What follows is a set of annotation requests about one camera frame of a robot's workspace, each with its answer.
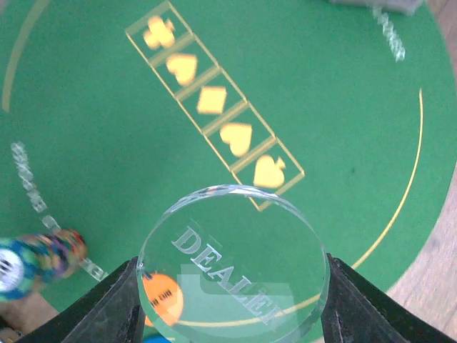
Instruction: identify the deck of grey cards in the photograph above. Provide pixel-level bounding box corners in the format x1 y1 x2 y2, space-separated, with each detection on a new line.
329 0 423 15

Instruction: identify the stack of poker chips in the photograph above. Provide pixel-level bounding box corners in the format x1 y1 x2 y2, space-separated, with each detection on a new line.
1 229 87 302

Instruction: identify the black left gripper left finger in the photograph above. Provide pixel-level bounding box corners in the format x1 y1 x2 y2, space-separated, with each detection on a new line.
21 257 144 343

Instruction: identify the clear acrylic dealer button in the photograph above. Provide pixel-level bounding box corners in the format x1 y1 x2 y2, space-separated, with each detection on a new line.
136 184 329 342

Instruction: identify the round green poker mat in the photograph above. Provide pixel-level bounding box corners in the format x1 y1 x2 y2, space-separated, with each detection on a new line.
1 1 456 311

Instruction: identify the orange big blind button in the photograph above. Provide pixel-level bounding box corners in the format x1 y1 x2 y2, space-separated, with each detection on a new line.
142 273 184 326

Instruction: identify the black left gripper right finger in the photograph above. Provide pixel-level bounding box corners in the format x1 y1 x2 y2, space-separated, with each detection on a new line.
321 254 455 343

